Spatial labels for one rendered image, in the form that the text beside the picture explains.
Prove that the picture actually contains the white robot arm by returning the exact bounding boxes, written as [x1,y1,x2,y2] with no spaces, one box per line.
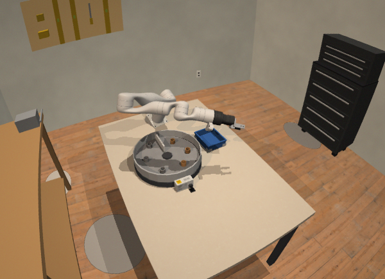
[117,89,205,123]

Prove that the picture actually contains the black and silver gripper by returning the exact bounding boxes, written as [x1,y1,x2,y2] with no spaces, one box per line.
[202,109,245,131]

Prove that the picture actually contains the blue crate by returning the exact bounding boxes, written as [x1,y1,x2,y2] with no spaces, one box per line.
[194,128,227,152]

